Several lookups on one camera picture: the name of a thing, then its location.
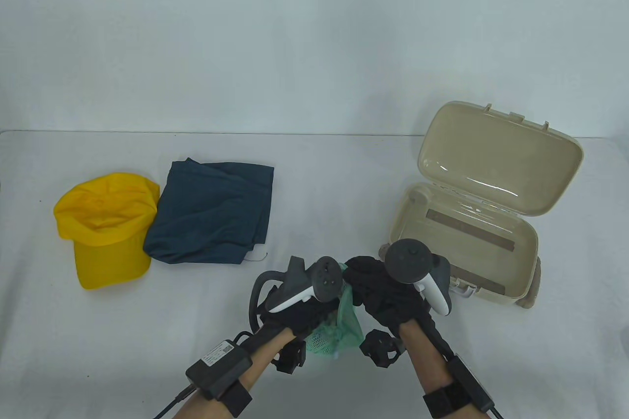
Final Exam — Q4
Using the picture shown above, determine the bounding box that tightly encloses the person's right hand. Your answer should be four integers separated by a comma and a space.
344, 256, 434, 332

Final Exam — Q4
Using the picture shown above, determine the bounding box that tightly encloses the person's left hand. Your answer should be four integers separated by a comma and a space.
258, 297, 341, 346

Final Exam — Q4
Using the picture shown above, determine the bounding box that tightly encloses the green mesh bag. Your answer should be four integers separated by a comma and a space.
306, 264, 365, 360

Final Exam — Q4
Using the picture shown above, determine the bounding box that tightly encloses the beige hard-shell suitcase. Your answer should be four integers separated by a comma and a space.
378, 101, 585, 311

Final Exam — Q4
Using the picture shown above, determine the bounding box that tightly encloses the person's left forearm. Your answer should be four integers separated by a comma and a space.
172, 328, 296, 419

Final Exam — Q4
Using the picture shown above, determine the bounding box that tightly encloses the person's right forearm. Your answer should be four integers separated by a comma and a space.
400, 318, 473, 419

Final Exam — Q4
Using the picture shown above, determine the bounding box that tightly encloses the black wrist sensor box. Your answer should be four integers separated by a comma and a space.
185, 339, 254, 401
447, 355, 495, 413

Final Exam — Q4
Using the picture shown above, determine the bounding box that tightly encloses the dark teal folded garment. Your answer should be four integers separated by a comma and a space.
143, 158, 275, 266

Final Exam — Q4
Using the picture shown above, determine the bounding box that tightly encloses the yellow baseball cap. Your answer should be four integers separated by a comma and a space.
53, 172, 161, 290

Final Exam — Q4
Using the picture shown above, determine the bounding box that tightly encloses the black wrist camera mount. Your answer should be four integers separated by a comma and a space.
273, 340, 308, 374
360, 330, 406, 367

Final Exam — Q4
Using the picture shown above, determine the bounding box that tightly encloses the black wrist strap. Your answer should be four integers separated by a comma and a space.
224, 380, 253, 418
423, 387, 468, 419

